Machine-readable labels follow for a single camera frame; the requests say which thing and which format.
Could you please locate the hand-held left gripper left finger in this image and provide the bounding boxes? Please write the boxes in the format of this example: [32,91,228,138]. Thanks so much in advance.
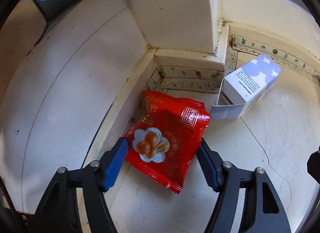
[27,137,128,233]

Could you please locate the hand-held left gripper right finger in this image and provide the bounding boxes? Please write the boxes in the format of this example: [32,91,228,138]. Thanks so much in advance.
[196,138,292,233]

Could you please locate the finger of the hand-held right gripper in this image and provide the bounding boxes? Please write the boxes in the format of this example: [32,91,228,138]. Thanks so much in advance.
[307,148,320,182]

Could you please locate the red snack packet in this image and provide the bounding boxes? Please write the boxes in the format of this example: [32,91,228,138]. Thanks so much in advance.
[123,90,210,195]

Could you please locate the white and lavender carton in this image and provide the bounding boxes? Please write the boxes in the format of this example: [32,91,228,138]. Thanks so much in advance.
[211,53,282,121]

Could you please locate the patterned sealing tape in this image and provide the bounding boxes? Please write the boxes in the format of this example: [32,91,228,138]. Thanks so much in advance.
[140,35,320,98]

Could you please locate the wooden cutting board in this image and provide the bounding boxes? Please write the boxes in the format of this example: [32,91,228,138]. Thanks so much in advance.
[0,0,123,98]

